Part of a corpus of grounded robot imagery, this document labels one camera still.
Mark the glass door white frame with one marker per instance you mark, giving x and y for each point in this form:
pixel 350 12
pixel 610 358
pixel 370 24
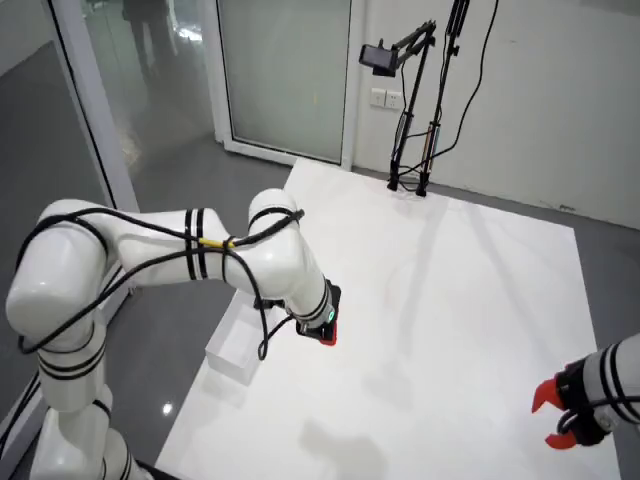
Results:
pixel 285 75

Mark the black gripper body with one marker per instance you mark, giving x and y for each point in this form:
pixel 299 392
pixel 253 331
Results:
pixel 575 395
pixel 334 300

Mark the white wall socket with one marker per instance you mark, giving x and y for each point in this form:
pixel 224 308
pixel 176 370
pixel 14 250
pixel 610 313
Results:
pixel 394 99
pixel 378 96

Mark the glass partition grey frame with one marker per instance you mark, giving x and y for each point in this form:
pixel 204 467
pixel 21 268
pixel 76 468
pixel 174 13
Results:
pixel 95 125

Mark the black boom stand with camera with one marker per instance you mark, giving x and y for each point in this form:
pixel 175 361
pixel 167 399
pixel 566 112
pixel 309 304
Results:
pixel 412 85

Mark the black camera on boom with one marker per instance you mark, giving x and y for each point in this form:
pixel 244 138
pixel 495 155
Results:
pixel 377 59

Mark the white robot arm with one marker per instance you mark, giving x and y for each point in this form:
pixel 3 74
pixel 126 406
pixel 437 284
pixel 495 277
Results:
pixel 280 260
pixel 620 370

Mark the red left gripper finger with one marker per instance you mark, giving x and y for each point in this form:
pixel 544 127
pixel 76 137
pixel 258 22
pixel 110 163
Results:
pixel 560 441

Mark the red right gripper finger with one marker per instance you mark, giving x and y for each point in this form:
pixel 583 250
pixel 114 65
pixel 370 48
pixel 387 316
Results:
pixel 547 392

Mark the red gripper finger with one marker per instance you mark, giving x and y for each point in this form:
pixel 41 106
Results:
pixel 329 336

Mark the black mounting rail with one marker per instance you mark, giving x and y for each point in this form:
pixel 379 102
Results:
pixel 146 472

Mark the white rectangular bin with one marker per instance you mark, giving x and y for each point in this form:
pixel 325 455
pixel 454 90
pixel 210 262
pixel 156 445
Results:
pixel 232 345

